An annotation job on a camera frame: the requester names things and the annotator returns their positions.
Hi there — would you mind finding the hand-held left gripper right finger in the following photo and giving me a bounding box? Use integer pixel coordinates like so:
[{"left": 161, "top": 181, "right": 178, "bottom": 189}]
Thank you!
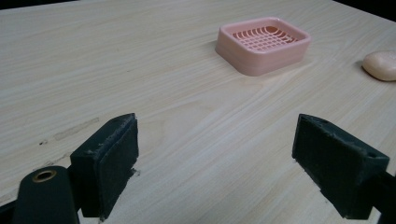
[{"left": 291, "top": 113, "right": 390, "bottom": 220}]

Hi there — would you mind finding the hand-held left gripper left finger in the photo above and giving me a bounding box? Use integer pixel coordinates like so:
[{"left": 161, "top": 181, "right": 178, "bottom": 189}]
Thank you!
[{"left": 69, "top": 112, "right": 140, "bottom": 222}]

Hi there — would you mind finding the peach soap bar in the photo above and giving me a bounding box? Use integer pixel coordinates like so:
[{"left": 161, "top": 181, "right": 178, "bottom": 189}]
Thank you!
[{"left": 361, "top": 50, "right": 396, "bottom": 82}]

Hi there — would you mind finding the pink soap dish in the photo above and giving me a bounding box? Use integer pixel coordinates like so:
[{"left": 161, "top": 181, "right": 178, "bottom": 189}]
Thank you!
[{"left": 215, "top": 16, "right": 312, "bottom": 77}]

